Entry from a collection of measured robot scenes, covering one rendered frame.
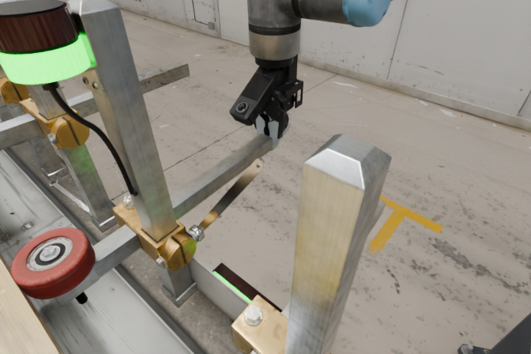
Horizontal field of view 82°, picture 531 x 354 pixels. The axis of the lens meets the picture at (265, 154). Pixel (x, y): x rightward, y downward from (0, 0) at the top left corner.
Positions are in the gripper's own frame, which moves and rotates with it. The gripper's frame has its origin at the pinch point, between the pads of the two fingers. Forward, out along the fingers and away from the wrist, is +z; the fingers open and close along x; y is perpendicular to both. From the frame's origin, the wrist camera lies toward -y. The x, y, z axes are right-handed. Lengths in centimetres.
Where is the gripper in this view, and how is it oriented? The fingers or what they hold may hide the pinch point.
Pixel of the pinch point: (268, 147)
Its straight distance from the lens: 67.0
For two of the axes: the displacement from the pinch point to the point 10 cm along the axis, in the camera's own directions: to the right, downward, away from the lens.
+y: 6.3, -4.9, 6.0
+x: -7.7, -3.8, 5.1
